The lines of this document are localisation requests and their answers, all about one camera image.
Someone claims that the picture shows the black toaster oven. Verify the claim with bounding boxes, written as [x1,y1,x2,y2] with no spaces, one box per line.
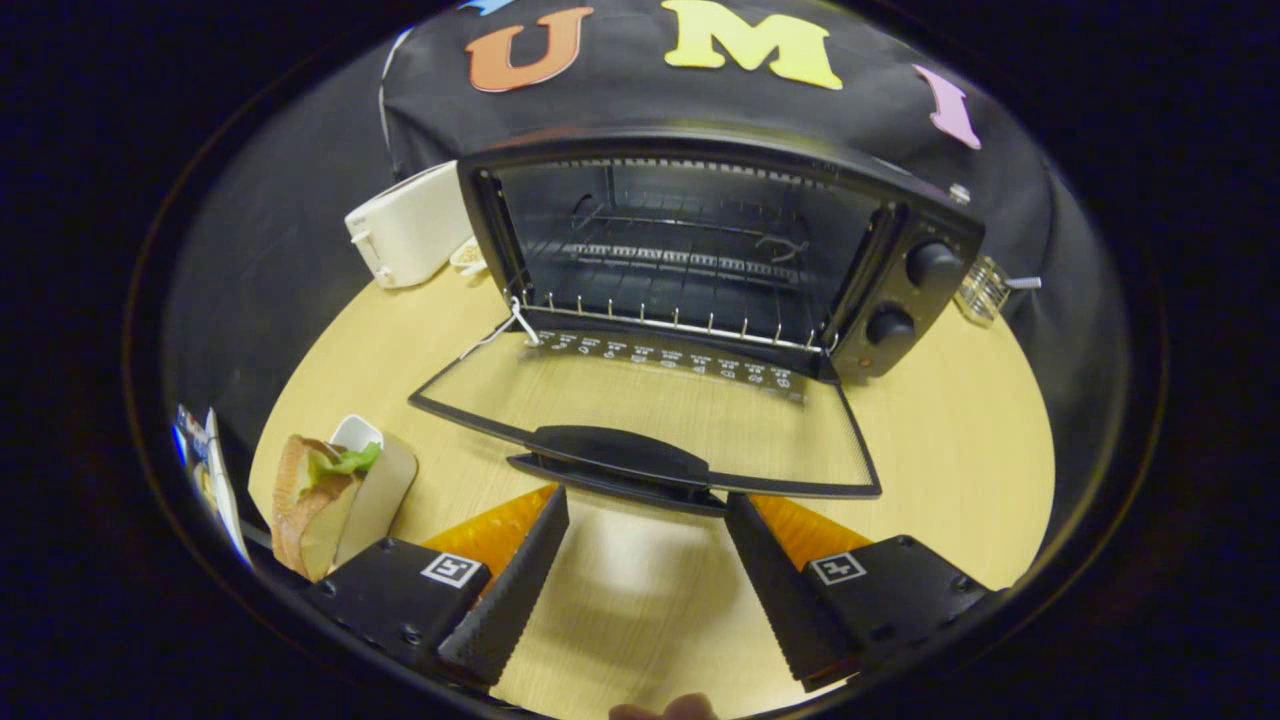
[408,125,986,516]

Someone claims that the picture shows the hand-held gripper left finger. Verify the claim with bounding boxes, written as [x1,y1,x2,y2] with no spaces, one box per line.
[300,484,571,691]

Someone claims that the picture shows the white pop-up toaster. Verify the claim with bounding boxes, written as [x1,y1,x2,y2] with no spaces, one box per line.
[345,160,473,291]

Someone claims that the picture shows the lettuce toast sandwich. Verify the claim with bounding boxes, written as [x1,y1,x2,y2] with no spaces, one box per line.
[272,435,383,583]

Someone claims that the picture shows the printed paper sheets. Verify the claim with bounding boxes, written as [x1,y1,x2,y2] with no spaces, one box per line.
[175,403,251,566]

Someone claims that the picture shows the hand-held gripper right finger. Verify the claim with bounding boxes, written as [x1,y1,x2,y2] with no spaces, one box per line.
[724,490,1006,693]

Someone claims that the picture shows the white rectangular plate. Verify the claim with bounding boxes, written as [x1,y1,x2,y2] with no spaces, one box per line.
[328,415,419,571]

